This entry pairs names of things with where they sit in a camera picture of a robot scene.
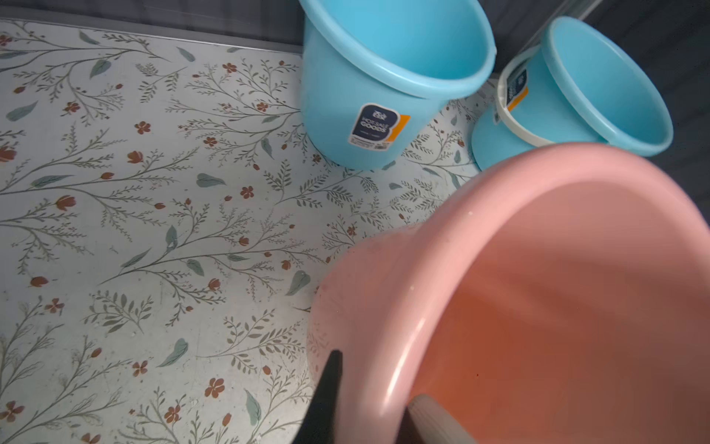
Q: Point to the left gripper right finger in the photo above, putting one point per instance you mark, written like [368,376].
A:
[408,432]

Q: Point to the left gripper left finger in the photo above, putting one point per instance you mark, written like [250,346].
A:
[319,423]

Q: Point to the pink plastic bucket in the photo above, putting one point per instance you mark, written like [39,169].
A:
[561,296]

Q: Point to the blue bucket with label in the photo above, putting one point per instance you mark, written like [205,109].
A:
[375,73]

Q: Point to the floral patterned table mat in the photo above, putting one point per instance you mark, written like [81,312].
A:
[165,223]

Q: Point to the blue bucket white handle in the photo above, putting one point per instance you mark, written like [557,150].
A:
[575,86]

